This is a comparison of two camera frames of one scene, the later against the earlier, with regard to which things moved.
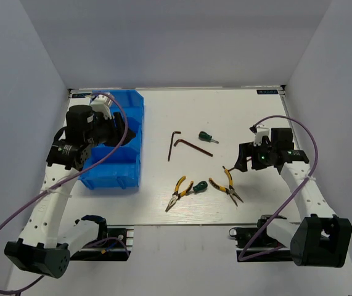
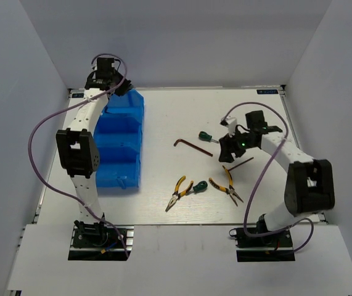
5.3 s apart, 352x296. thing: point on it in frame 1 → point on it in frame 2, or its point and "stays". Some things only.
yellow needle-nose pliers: (176, 196) stays
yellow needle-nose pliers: (230, 190) stays
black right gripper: (249, 149) → (226, 144)
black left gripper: (118, 132) → (127, 85)
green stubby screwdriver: (203, 135) stays
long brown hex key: (209, 154) stays
